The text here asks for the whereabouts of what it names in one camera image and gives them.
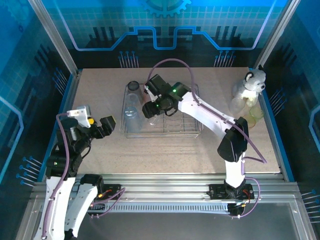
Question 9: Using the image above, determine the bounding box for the metal wire dish rack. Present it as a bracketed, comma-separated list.
[120, 83, 204, 139]

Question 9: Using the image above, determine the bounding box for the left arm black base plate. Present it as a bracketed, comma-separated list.
[99, 183, 123, 200]

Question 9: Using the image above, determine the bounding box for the slotted grey cable duct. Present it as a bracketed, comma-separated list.
[92, 202, 232, 214]

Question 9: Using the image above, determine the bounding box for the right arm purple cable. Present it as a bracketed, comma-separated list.
[148, 58, 268, 220]

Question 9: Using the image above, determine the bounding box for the grey white husky plush toy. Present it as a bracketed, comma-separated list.
[232, 65, 267, 107]

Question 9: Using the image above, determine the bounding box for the blue transparent plastic cup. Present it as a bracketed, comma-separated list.
[124, 106, 144, 134]

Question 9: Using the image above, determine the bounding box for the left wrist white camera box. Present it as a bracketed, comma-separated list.
[66, 104, 94, 129]

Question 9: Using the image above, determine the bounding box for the smoky grey plastic cup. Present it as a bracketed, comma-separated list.
[127, 80, 145, 104]

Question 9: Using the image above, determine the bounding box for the green transparent plastic cup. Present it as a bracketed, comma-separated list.
[249, 106, 265, 121]

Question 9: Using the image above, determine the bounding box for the aluminium frame rail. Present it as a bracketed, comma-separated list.
[31, 173, 300, 204]

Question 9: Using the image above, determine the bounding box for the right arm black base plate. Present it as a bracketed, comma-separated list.
[208, 183, 255, 201]

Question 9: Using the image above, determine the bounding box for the aluminium frame post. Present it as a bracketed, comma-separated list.
[27, 0, 81, 77]
[252, 0, 300, 70]

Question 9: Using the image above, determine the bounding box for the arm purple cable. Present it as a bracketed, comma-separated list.
[41, 112, 126, 238]
[148, 58, 268, 220]

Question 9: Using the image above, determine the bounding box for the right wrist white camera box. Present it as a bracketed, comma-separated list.
[143, 83, 154, 97]

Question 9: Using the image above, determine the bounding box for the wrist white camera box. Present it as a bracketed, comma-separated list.
[66, 104, 94, 129]
[143, 83, 154, 97]

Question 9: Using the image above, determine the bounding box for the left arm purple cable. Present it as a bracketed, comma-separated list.
[41, 112, 126, 238]

